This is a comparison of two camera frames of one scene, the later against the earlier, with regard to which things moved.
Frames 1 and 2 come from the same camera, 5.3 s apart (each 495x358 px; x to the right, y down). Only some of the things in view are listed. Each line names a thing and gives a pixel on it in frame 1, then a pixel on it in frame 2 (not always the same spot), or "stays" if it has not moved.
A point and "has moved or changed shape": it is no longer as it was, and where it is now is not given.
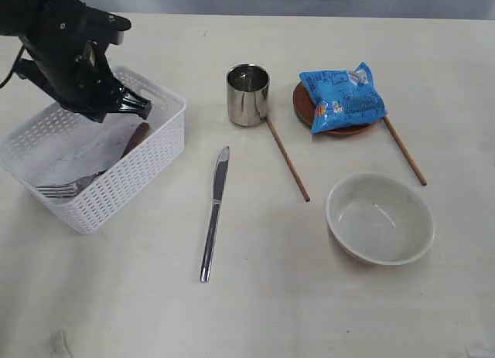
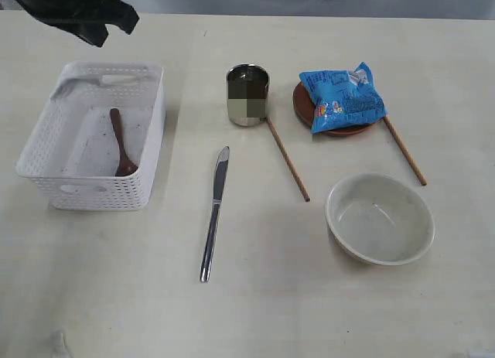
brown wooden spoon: (141, 132) → (126, 165)
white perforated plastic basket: (68, 165) has moved or changed shape
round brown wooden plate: (303, 107) stays
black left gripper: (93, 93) → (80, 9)
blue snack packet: (343, 98) stays
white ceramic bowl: (379, 218) stays
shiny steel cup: (247, 93) stays
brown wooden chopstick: (287, 160) stays
